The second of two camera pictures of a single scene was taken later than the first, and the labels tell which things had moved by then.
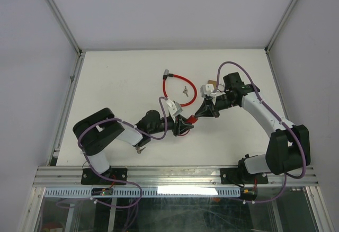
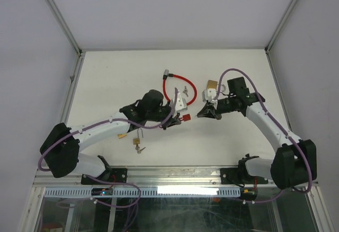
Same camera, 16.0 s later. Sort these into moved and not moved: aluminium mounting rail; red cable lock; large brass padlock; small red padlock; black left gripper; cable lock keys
Moved: small red padlock; black left gripper
Not moved: cable lock keys; red cable lock; aluminium mounting rail; large brass padlock
